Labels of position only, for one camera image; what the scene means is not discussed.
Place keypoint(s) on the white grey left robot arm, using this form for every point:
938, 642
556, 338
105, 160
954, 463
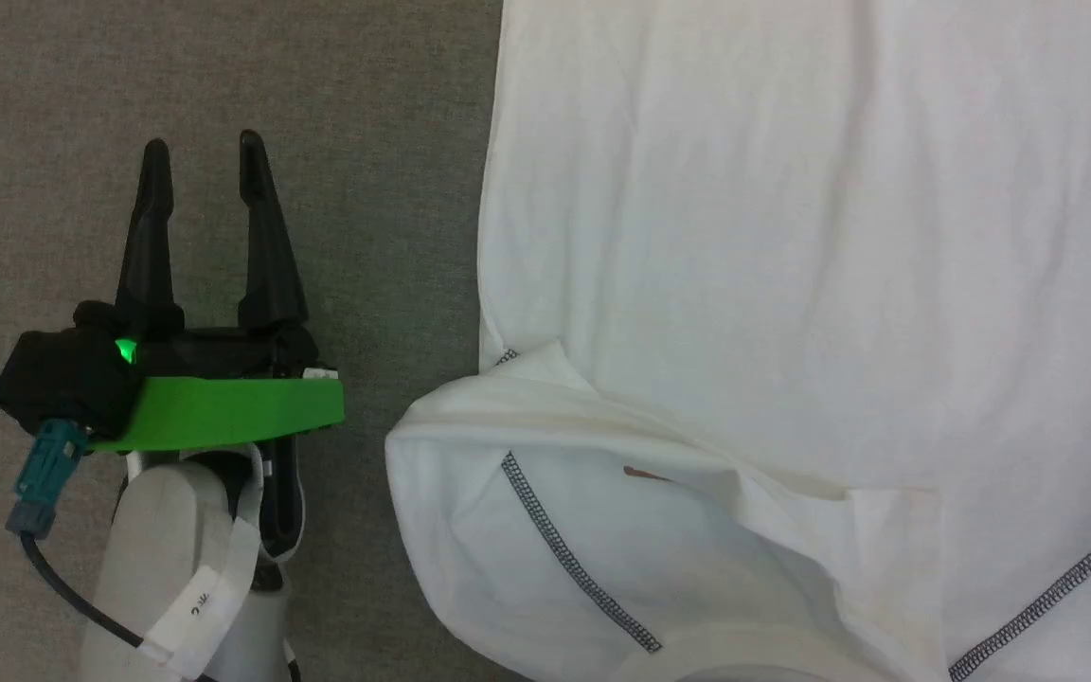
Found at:
167, 559

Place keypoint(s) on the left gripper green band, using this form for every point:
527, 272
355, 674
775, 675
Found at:
223, 407

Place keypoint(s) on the grey fabric sofa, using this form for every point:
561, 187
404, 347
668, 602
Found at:
223, 76

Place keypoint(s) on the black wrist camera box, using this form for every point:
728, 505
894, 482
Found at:
62, 379

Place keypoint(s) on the white garment with grey stitching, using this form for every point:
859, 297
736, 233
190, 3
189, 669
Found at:
792, 284

